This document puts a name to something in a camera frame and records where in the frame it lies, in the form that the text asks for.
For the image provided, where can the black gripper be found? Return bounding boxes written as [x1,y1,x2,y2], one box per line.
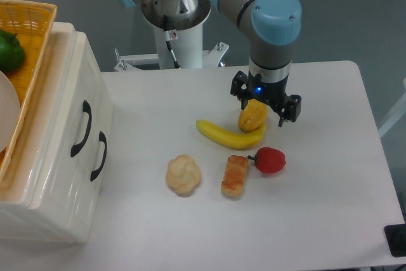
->
[230,65,301,127]

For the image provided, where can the black top drawer handle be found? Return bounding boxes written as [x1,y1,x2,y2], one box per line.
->
[70,100,93,157]

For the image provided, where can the black drawer handle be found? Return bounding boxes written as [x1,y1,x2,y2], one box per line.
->
[90,131,108,182]
[70,100,93,157]

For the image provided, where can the white drawer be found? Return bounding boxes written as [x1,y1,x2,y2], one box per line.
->
[29,32,114,215]

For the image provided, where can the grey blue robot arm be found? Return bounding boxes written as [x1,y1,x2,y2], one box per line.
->
[119,0,302,123]

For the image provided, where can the white drawer cabinet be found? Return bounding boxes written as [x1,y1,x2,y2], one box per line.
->
[1,23,114,242]

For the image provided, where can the yellow banana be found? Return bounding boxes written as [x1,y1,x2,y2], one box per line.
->
[195,119,266,150]

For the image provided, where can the red bell pepper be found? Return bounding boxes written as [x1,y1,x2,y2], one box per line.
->
[247,147,286,175]

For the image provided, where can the toasted rectangular pastry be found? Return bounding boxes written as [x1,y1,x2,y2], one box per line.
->
[221,155,249,200]

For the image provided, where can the round bread roll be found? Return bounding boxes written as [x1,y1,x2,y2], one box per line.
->
[165,154,201,195]

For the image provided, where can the black device at edge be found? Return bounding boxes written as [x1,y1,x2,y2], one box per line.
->
[384,224,405,257]

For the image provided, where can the yellow wicker basket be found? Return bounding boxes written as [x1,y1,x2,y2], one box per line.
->
[1,0,57,177]

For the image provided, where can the white round plate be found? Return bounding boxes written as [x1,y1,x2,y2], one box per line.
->
[0,72,20,151]

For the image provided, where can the green bell pepper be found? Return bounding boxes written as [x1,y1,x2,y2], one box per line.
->
[1,29,25,73]

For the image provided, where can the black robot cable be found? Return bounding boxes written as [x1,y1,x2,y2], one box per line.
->
[162,15,182,69]

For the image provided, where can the white frame at right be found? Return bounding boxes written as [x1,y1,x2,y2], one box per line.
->
[377,92,405,139]

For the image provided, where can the black lower drawer handle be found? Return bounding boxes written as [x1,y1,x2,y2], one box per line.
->
[90,131,108,182]

